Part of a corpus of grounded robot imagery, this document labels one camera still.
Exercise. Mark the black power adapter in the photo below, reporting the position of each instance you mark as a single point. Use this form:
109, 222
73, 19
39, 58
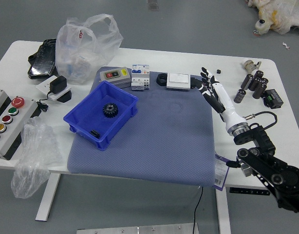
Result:
58, 84

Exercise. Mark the black module with green terminals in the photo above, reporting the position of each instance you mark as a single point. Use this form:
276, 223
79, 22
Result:
273, 98

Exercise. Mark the grey multi-button control box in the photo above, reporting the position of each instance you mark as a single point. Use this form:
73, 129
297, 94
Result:
10, 117

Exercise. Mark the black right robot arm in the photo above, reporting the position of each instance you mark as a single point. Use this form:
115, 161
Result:
281, 175

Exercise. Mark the blue-grey fabric mat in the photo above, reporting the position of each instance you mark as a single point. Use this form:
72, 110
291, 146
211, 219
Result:
164, 136

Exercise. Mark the translucent white plastic bag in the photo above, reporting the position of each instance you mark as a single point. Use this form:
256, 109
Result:
83, 53

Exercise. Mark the white circuit breaker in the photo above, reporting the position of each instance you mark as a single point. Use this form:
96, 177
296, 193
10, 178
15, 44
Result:
140, 78

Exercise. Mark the big black gear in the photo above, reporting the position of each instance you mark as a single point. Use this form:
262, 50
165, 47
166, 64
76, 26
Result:
110, 110

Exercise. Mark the black cylindrical capacitor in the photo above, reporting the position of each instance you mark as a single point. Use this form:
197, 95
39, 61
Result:
239, 95
246, 81
255, 84
265, 80
259, 73
259, 91

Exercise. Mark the beige metal connector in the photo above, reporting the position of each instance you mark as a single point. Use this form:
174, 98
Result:
249, 65

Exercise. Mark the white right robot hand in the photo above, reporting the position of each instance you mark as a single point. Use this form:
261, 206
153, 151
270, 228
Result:
225, 102

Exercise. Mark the white table leg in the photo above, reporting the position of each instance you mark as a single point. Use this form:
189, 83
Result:
223, 212
48, 197

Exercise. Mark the small black gear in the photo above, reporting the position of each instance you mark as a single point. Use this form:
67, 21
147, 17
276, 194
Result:
94, 134

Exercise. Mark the black round connector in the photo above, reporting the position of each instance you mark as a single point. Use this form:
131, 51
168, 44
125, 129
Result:
161, 79

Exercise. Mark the blue plastic box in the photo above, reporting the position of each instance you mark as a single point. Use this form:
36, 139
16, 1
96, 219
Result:
91, 122

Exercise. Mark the black plug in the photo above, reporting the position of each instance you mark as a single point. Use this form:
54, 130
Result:
195, 83

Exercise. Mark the clear floor fixture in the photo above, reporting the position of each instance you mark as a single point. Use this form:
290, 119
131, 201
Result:
152, 5

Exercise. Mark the white socket plate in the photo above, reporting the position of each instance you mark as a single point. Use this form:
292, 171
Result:
43, 85

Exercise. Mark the white barcode mat tag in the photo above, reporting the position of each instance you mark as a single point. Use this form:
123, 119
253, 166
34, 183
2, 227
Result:
221, 173

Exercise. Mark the black plastic tray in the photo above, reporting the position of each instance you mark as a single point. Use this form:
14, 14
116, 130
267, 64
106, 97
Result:
42, 61

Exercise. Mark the black flat block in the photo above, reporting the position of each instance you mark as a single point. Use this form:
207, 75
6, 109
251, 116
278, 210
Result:
65, 97

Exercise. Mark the white wall switch panel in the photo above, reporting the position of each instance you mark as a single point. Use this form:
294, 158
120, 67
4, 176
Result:
178, 80

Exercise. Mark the grey push-button switch box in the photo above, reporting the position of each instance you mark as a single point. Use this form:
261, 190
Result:
114, 75

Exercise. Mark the clear crumpled plastic bag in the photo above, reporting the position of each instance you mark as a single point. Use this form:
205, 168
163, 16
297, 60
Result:
32, 156

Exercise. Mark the small white paper scrap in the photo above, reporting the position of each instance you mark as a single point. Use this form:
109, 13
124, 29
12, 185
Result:
287, 45

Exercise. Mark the black table control panel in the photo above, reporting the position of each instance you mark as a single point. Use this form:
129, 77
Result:
249, 191

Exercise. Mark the plush toy in plastic wrap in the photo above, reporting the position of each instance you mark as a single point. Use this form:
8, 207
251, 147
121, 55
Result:
278, 14

